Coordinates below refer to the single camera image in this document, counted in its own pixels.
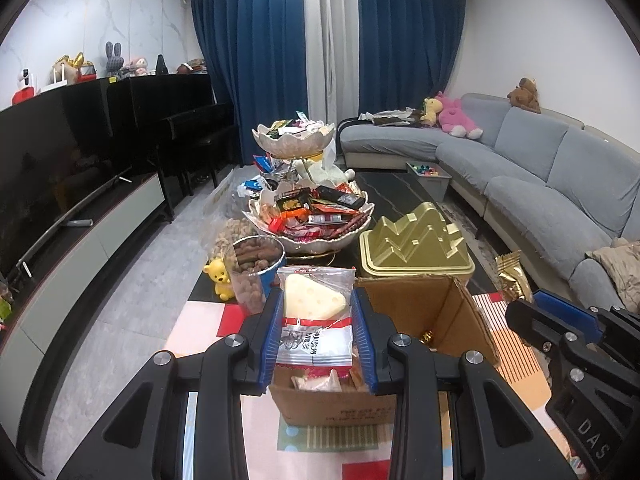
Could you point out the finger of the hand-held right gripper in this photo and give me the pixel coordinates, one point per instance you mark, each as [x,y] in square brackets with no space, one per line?
[530,317]
[575,315]

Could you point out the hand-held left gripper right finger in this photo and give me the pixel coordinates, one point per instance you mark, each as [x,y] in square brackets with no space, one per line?
[362,335]

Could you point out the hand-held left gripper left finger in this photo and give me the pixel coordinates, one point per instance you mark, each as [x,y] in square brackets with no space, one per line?
[265,330]

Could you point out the small orange white packet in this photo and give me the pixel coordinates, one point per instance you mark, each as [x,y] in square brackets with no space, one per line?
[357,379]

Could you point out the small gold snack packet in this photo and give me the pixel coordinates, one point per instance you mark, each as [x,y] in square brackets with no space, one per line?
[512,275]

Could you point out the cheese print snack packet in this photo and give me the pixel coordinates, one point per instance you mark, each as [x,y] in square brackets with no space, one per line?
[315,305]

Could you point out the brown cardboard box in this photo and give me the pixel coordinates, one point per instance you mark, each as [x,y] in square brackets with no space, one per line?
[415,300]

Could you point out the pile of assorted snacks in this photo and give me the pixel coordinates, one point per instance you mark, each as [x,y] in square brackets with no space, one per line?
[320,205]

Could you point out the clear jar of nuts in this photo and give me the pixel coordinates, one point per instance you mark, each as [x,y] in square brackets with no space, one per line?
[255,275]

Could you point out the colourful checked tablecloth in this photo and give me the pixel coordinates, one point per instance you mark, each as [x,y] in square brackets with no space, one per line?
[520,380]

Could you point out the beige quilted jacket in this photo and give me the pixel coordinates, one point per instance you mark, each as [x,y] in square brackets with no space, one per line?
[620,270]

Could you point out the yellow bear toy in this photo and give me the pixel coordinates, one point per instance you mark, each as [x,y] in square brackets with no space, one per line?
[220,277]

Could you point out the clear bag of nuts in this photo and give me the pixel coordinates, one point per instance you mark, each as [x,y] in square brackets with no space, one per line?
[232,232]

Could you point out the gold mountain lid container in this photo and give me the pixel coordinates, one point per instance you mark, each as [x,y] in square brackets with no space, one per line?
[415,240]

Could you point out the grey sectional sofa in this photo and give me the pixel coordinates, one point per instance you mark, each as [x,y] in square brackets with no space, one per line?
[530,160]

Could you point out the grey storage bin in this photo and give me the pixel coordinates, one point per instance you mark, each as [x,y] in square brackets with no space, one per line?
[432,185]

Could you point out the grey television cabinet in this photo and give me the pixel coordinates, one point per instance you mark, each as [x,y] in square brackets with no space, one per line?
[100,260]

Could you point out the white tiered petal bowl stand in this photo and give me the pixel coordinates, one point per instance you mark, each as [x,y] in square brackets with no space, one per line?
[295,145]

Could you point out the grey remote control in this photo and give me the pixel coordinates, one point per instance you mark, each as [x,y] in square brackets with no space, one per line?
[80,222]

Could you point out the pink plush toy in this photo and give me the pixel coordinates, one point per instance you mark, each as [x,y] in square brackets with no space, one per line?
[455,112]

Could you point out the crumpled clothes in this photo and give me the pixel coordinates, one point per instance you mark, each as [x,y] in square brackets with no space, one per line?
[392,117]

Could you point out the brown teddy bear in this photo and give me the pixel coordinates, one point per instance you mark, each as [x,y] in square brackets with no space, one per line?
[525,95]

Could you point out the black upright piano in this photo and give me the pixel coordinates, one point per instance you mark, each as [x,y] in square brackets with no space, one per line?
[150,105]

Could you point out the large black television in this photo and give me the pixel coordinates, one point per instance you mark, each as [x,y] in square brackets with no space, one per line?
[45,170]

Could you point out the brown stacked items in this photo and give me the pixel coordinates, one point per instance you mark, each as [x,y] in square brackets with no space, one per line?
[192,66]

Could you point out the blue curtain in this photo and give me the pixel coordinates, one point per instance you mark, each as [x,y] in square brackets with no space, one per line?
[405,35]
[250,50]

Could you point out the black metronome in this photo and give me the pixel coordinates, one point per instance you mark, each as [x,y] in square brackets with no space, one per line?
[161,66]

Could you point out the pink doll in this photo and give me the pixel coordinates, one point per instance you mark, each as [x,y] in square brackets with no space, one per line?
[139,66]

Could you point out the white sheer curtain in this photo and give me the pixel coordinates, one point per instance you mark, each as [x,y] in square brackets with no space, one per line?
[330,35]

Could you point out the grey rabbit plush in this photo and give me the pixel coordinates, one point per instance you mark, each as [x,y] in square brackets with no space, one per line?
[113,62]

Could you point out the small red box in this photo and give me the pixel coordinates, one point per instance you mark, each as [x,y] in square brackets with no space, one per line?
[87,72]

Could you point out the small white rack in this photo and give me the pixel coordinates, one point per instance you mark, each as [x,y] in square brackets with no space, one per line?
[59,74]

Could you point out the gold foil balloon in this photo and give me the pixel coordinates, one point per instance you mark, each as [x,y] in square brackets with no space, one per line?
[75,59]

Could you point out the white red toy robot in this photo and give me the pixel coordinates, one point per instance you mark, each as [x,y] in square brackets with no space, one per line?
[25,80]

